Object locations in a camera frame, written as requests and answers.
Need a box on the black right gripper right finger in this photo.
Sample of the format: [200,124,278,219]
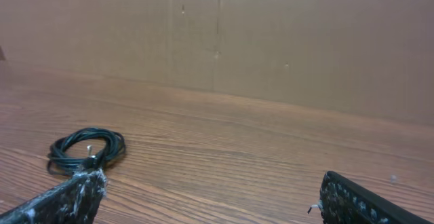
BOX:
[310,171,431,224]

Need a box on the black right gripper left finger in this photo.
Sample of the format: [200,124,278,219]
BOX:
[1,169,107,224]

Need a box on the black cable bundle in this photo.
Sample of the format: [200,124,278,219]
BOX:
[46,126,127,177]

